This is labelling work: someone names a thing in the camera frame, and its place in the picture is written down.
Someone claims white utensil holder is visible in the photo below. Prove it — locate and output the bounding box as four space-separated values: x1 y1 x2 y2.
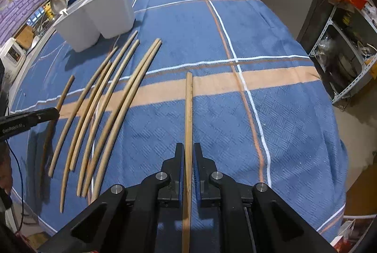
54 0 136 52

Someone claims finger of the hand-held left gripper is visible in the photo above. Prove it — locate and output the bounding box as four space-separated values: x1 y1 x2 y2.
0 107 61 125

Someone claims blue plaid blanket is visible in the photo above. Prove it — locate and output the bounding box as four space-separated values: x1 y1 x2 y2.
9 0 349 245

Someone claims printed bamboo chopstick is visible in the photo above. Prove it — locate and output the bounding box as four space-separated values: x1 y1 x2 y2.
181 72 194 253

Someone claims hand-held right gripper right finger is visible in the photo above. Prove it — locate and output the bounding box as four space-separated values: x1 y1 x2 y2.
193 143 338 253

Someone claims person's left hand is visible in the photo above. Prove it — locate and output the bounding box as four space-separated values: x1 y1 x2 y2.
0 143 12 195

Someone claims wooden cutting board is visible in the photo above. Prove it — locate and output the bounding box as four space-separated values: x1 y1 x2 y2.
15 24 36 49

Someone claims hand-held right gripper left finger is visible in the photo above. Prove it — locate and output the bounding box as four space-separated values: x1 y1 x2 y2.
38 143 185 253

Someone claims metal storage shelf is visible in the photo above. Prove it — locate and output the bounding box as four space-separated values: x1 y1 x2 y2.
306 3 377 108

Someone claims white rice cooker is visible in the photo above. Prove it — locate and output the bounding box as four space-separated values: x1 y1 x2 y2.
0 37 26 65

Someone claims bunch of wooden chopsticks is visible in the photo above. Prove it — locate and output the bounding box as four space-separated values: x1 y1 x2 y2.
48 30 162 214

